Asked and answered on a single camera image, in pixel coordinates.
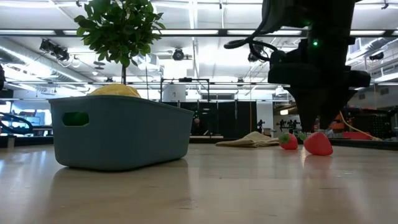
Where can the black cabinet row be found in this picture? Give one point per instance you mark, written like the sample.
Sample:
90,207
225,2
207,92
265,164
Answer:
227,119

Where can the blue plastic tub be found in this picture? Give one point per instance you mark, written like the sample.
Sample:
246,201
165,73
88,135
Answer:
124,133

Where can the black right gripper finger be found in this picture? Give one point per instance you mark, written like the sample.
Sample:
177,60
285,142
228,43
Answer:
332,102
308,109

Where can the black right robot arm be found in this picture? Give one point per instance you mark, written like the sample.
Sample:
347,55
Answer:
326,15

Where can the beige folded cloth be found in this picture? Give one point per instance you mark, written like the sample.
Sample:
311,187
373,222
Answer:
248,140

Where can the large red toy strawberry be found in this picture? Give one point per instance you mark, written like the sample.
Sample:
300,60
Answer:
318,144

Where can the small green artificial tree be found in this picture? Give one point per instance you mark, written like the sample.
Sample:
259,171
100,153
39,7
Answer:
119,28

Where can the black overhead frame beam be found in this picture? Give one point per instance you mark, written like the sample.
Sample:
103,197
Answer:
192,32

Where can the small red toy strawberry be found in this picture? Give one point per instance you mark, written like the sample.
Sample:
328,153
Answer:
290,142

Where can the black ceiling light cluster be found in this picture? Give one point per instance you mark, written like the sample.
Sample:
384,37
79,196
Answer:
54,49

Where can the black ceiling spotlight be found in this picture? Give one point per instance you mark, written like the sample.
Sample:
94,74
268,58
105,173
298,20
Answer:
178,54

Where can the yellow toy banana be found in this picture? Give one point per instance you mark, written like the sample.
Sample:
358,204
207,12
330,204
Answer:
116,90

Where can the black table frame rail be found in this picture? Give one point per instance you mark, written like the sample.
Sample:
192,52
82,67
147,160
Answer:
357,143

